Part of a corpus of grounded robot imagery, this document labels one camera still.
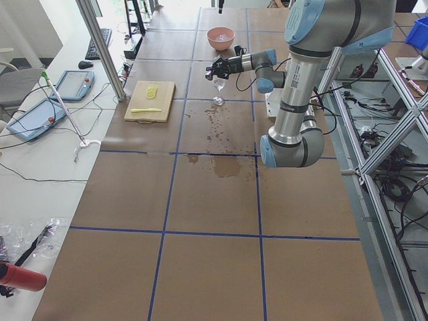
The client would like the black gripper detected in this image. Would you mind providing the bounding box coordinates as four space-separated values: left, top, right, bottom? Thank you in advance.
205 0 243 80

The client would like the steel double jigger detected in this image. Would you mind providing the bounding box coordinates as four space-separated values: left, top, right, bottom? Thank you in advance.
205 67 215 81

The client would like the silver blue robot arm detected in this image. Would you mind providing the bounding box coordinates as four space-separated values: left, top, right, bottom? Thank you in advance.
205 1 396 167

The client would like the pile of clear ice cubes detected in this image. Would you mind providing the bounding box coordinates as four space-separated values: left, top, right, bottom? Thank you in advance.
214 33 231 42

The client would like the clear wine glass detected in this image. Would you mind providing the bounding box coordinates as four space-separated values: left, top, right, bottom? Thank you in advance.
213 78 225 106

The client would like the pink bowl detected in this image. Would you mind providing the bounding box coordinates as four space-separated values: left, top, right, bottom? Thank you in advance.
207 27 235 51

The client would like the bamboo cutting board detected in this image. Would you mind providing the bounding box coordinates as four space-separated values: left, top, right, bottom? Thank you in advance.
124 81 175 122

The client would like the yellow plastic knife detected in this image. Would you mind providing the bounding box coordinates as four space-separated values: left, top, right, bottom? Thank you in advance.
130 108 163 114

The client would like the black keyboard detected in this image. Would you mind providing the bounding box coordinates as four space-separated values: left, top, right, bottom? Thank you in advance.
84 27 113 61

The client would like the black computer mouse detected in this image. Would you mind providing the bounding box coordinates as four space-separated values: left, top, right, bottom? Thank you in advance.
78 60 94 70

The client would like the blue teach pendant far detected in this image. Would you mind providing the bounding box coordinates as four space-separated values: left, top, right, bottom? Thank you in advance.
55 70 95 102

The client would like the blue teach pendant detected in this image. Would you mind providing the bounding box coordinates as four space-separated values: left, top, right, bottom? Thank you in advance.
6 98 66 141
55 70 95 102

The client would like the white stick with green tip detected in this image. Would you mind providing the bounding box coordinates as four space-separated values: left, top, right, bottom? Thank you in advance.
41 71 101 163

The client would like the blue plastic bin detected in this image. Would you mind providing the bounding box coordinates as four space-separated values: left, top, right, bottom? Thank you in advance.
405 16 428 50

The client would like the blue teach pendant near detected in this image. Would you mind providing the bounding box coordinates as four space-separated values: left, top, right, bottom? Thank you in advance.
6 98 66 141

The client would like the grey office chair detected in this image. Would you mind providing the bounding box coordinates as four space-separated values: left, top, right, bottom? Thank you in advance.
1 62 45 110

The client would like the crumpled clear plastic bag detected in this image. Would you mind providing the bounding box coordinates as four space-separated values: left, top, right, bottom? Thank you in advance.
1 217 71 265

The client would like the red water bottle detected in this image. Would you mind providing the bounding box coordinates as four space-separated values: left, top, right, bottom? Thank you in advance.
1 262 47 292

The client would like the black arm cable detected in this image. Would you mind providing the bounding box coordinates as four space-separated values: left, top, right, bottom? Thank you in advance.
233 58 291 92

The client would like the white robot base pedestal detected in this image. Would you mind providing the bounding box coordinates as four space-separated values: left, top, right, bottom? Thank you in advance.
264 92 315 118

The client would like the aluminium frame post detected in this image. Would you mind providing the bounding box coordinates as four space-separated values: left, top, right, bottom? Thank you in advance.
76 0 126 102

